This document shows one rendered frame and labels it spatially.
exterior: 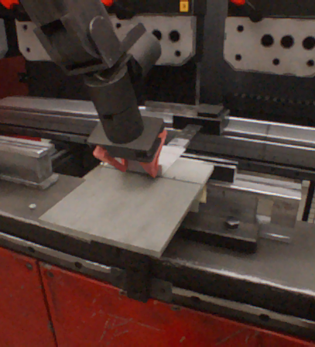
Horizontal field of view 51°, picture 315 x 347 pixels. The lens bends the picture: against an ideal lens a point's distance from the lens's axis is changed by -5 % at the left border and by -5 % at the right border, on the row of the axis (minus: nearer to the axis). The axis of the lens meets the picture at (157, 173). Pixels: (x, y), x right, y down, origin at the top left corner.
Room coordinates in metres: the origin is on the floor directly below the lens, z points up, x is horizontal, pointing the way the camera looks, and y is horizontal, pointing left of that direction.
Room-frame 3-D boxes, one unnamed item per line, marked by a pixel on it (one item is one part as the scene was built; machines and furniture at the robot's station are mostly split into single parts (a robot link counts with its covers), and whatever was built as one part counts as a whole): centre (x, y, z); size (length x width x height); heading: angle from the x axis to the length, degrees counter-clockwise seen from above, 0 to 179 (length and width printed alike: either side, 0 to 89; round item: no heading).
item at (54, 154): (1.14, 0.25, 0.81); 0.64 x 0.08 x 0.14; 158
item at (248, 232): (0.55, -0.04, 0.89); 0.30 x 0.05 x 0.03; 68
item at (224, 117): (0.77, -0.08, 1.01); 0.26 x 0.12 x 0.05; 158
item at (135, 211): (0.48, 0.03, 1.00); 0.26 x 0.18 x 0.01; 158
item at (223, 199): (0.59, -0.07, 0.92); 0.39 x 0.06 x 0.10; 68
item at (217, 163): (0.60, -0.05, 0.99); 0.20 x 0.03 x 0.03; 68
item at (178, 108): (0.62, -0.02, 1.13); 0.10 x 0.02 x 0.10; 68
